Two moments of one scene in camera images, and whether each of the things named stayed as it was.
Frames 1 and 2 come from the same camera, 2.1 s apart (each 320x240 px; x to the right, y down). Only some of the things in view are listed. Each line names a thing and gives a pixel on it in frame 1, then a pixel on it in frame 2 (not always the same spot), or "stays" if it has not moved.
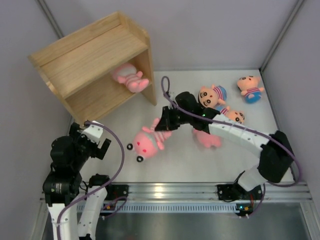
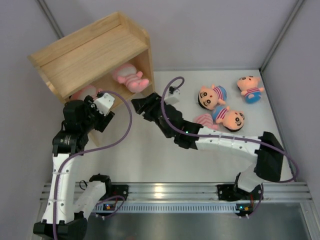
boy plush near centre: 211,97 stays
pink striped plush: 127,73 stays
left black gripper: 76,132 -> 87,102
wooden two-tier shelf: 99,68 stays
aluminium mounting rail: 208,192 stays
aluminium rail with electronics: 171,208 stays
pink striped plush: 146,142 -> 90,90
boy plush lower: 236,116 stays
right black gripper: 165,123 -> 148,104
